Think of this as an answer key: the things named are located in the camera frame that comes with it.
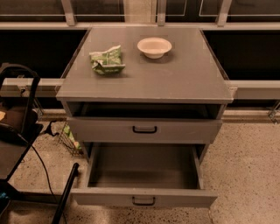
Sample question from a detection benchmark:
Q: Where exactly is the wire basket with green item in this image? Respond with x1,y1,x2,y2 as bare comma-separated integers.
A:
59,123,83,157

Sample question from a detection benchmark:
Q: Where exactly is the grey drawer cabinet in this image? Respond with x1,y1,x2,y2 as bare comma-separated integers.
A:
57,26,233,157

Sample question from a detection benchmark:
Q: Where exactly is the grey drawer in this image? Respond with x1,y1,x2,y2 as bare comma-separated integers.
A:
67,102,221,144
72,143,217,208

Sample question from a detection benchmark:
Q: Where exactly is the grey top drawer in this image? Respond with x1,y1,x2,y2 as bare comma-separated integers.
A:
67,102,221,144

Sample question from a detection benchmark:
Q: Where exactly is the metal floor bracket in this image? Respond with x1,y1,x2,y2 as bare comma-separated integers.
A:
268,101,280,124

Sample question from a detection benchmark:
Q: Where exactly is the white bowl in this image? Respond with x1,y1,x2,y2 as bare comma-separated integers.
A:
137,38,172,59

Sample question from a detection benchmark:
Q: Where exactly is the black cable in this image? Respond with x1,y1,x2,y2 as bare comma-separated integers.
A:
17,132,68,224

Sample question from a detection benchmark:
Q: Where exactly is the green crumpled snack bag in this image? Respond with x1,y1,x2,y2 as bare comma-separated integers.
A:
89,45,125,74

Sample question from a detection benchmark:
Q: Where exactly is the black floor pole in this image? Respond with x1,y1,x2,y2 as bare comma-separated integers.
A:
52,163,79,224

